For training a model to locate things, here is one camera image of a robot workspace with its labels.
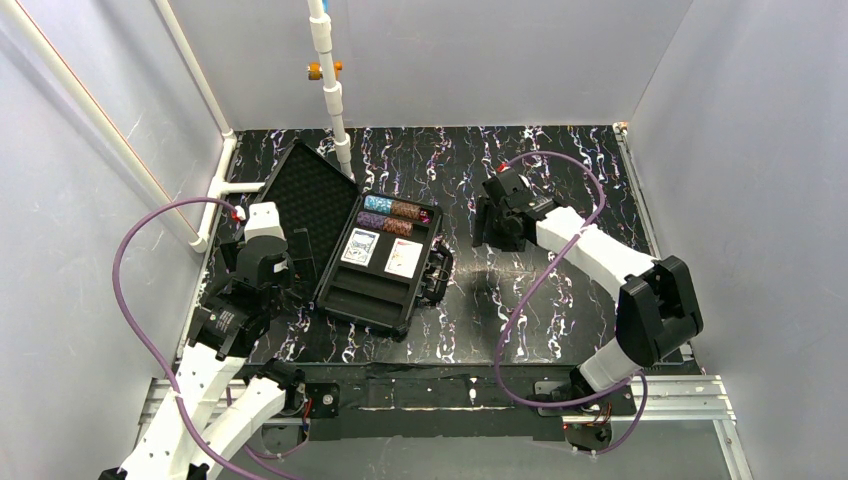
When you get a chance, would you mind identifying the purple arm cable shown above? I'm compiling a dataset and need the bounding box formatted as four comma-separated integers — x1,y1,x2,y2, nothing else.
492,150,649,456
111,197,299,480

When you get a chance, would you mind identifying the red playing card box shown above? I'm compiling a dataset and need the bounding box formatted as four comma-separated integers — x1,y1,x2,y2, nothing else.
384,238,423,279

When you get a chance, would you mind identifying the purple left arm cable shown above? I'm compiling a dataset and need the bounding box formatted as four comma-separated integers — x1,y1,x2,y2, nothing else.
111,197,299,480

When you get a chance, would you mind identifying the white pipe frame left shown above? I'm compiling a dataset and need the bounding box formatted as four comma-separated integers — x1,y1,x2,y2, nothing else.
0,0,266,254

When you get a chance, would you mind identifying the aluminium rail frame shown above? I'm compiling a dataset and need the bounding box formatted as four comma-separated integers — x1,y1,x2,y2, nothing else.
142,122,753,480

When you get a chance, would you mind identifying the blue poker chip stack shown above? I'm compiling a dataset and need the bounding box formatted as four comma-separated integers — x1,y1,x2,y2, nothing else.
363,195,393,215

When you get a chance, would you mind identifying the black poker set case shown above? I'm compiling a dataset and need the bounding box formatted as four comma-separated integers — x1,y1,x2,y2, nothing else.
258,140,454,337

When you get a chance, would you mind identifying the white pvc pipe pole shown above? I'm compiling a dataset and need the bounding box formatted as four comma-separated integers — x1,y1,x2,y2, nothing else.
307,0,354,180

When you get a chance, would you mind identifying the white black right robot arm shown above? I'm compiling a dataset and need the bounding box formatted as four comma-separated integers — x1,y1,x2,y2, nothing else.
472,168,704,405

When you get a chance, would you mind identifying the blue playing card box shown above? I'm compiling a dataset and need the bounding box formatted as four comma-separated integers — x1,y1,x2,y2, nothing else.
340,228,380,267

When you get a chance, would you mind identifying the brown poker chip stack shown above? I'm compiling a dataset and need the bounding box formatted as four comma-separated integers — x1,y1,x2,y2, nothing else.
390,200,421,220

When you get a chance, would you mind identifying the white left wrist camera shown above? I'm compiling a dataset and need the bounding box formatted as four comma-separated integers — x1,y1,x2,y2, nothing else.
244,202,286,241

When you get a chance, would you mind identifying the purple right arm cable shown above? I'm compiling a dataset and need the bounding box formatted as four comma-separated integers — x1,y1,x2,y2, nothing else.
492,150,649,456

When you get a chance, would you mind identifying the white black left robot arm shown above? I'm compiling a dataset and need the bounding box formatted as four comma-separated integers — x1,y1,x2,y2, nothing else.
101,235,306,479

